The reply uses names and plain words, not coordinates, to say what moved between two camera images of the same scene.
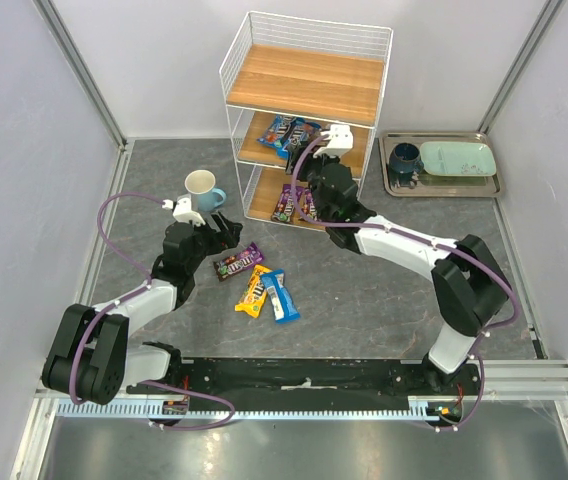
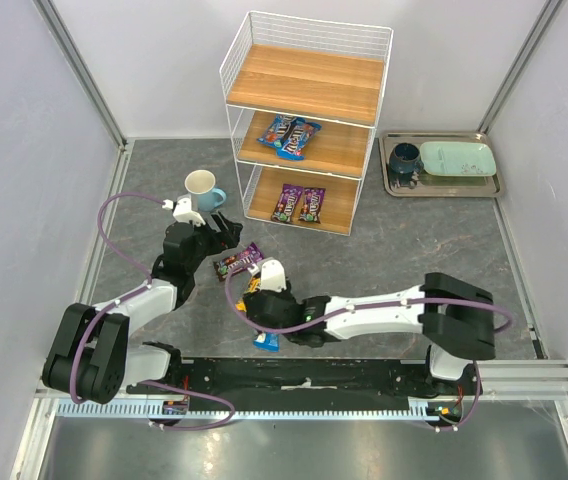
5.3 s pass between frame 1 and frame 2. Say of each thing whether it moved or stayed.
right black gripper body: moved
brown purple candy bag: stayed
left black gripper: stayed
